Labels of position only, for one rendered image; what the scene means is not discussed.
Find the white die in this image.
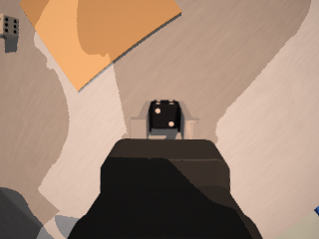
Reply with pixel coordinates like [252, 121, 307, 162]
[0, 14, 18, 39]

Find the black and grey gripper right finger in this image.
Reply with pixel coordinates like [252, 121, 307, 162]
[176, 102, 201, 139]

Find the orange flat mat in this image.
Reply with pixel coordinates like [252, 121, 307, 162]
[19, 0, 182, 91]

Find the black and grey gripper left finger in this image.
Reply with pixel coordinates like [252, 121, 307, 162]
[130, 101, 153, 139]

